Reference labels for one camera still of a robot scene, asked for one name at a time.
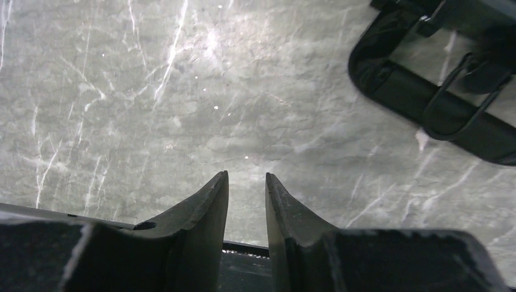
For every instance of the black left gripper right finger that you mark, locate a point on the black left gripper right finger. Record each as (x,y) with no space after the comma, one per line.
(308,253)

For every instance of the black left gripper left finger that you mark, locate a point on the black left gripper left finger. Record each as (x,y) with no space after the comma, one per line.
(178,250)

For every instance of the black foam-lined poker case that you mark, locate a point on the black foam-lined poker case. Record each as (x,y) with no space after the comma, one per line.
(456,110)

